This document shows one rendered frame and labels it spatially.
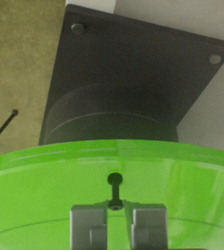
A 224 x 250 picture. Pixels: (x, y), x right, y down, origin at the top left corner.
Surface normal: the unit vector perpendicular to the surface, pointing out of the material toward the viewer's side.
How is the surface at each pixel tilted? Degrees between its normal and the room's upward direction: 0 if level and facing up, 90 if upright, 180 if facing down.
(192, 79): 0
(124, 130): 90
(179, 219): 22
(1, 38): 0
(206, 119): 0
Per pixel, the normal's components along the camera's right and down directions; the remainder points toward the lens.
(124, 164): 0.02, 0.48
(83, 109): -0.32, -0.56
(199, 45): 0.01, 0.81
